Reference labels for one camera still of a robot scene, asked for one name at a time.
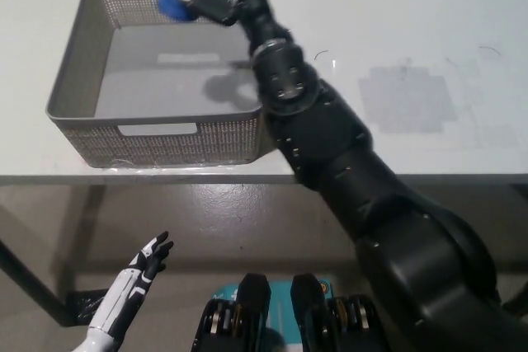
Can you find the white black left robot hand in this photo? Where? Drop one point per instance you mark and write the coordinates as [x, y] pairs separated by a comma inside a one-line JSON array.
[[132, 286]]

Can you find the grey perforated plastic basket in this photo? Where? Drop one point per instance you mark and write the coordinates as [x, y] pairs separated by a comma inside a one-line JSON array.
[[165, 146]]

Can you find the black metal table leg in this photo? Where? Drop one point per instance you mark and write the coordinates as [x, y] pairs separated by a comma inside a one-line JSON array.
[[521, 192], [37, 286]]

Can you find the black teal robot body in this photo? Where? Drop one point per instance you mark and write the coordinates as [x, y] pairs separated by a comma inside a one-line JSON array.
[[255, 298]]

